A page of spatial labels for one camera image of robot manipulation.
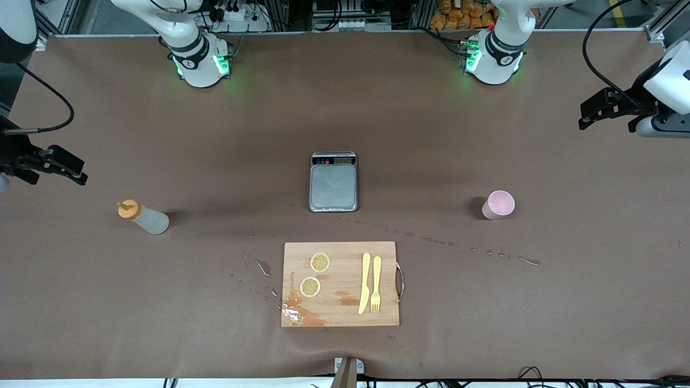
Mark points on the pink plastic cup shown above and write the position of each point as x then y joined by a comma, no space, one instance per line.
498,205

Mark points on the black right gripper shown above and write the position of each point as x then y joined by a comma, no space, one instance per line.
12,152

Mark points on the yellow plastic fork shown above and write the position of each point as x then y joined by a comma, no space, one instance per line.
376,275

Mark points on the white power strip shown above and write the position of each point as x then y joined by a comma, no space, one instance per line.
237,15

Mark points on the grey digital kitchen scale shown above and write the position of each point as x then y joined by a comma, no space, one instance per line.
333,186

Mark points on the squeeze bottle with orange cap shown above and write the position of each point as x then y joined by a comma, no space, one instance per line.
151,220

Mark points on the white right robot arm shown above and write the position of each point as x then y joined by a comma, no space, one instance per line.
199,64

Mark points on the yellow lemon slice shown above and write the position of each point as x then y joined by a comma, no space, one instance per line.
310,286
320,262

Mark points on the metal table clamp bracket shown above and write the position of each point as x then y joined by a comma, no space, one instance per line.
347,374

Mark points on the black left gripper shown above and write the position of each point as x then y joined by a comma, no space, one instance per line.
640,95

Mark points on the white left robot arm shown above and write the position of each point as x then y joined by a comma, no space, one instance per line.
493,64

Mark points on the yellow plastic knife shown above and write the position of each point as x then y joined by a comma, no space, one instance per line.
365,285

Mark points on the aluminium frame rail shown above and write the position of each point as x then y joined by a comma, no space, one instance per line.
64,16
655,32

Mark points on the orange snack packets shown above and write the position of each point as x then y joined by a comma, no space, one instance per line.
458,16

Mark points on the brown table mat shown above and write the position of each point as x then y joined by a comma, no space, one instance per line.
161,134

